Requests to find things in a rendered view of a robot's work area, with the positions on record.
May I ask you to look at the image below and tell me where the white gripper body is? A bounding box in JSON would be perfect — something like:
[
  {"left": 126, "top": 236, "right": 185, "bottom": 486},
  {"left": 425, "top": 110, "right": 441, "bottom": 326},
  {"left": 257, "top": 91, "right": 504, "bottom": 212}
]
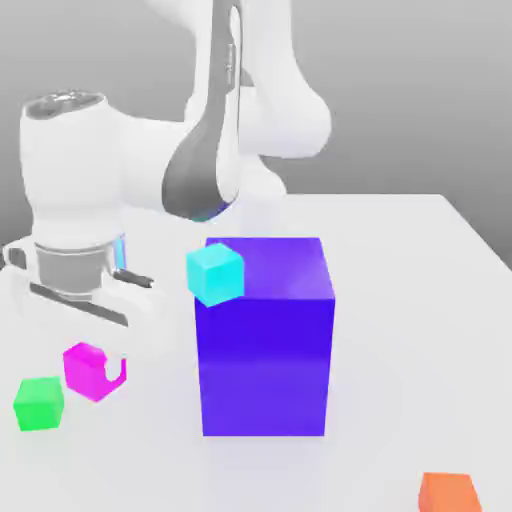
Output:
[{"left": 8, "top": 268, "right": 163, "bottom": 355}]

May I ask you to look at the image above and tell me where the small magenta cube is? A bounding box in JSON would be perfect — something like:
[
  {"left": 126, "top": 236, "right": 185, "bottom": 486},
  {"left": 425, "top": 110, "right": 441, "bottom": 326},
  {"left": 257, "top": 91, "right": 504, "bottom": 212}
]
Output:
[{"left": 62, "top": 341, "right": 128, "bottom": 403}]

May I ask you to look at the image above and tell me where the small green cube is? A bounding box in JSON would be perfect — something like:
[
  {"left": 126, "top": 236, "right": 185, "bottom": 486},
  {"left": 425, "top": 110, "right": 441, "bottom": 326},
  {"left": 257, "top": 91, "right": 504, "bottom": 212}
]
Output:
[{"left": 12, "top": 376, "right": 65, "bottom": 433}]

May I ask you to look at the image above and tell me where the small cyan cube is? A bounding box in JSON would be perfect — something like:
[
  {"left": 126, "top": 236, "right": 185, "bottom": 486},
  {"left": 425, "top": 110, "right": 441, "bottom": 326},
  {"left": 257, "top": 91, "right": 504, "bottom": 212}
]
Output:
[{"left": 185, "top": 242, "right": 246, "bottom": 308}]

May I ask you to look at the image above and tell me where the small orange cube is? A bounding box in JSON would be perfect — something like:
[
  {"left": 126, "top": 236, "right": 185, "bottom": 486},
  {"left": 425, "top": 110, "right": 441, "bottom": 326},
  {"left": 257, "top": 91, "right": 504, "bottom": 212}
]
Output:
[{"left": 418, "top": 472, "right": 484, "bottom": 512}]

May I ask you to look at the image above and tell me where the large purple box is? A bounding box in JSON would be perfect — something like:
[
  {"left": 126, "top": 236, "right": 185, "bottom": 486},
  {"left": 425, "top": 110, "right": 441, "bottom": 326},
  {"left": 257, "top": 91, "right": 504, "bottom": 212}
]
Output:
[{"left": 194, "top": 236, "right": 336, "bottom": 438}]

